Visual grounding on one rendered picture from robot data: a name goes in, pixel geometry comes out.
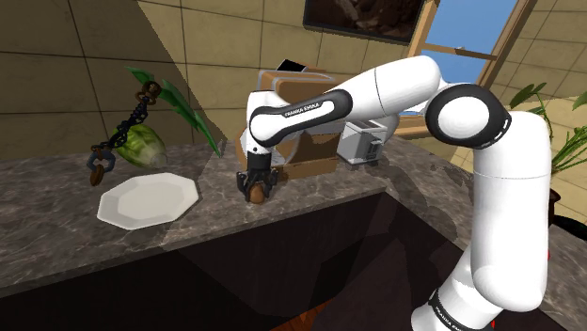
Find dark framed wall picture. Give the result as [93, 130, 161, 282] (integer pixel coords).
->
[302, 0, 428, 46]

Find white toaster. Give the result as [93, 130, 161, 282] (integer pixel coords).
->
[337, 119, 389, 166]

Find dark chain with brown rings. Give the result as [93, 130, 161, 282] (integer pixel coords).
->
[87, 81, 163, 187]

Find white octagonal plate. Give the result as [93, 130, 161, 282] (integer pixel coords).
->
[96, 172, 200, 230]

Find brown box-shaped appliance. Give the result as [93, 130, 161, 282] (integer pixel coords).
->
[234, 59, 343, 182]

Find wooden framed window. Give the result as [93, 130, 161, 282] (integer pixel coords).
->
[394, 0, 538, 139]

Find long green leaves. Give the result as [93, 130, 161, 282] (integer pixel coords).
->
[125, 66, 223, 159]

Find potted green plant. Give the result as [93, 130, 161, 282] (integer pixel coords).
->
[507, 82, 587, 227]

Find brown egg-shaped object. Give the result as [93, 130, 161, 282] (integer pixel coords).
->
[247, 181, 267, 206]

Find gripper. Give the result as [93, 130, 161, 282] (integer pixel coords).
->
[236, 152, 279, 201]

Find green lettuce head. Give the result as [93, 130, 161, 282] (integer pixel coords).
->
[111, 123, 168, 169]

